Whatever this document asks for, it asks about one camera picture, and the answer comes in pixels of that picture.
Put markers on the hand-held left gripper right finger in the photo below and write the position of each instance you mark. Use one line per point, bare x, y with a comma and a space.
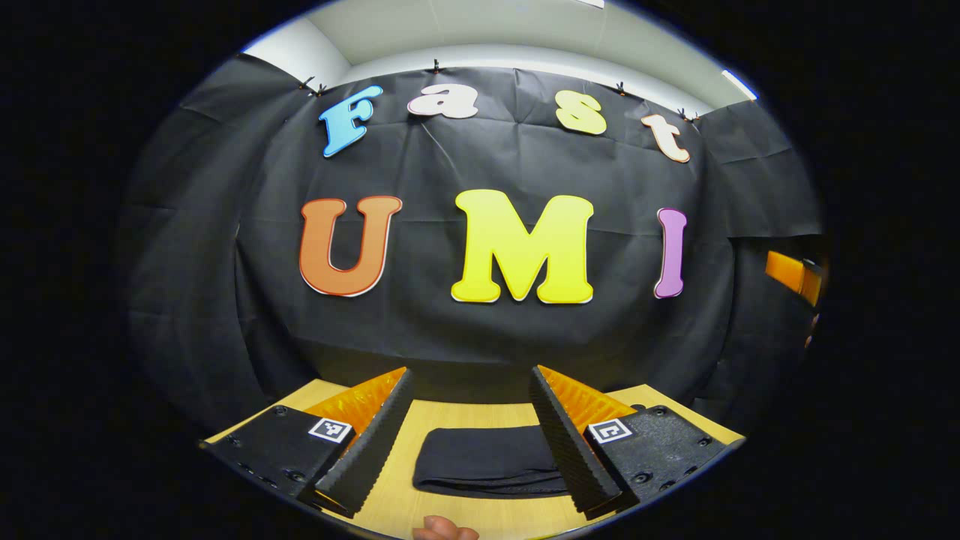
570, 450

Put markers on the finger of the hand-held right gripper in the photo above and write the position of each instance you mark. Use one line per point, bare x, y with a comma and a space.
795, 274

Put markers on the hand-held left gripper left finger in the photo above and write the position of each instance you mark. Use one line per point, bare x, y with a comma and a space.
371, 450

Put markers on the dark grey jeans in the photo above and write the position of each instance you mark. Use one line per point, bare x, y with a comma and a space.
487, 457

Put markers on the ceiling light panel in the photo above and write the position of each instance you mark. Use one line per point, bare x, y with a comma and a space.
739, 84

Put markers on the black backdrop cloth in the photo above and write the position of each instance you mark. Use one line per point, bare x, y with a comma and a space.
420, 165

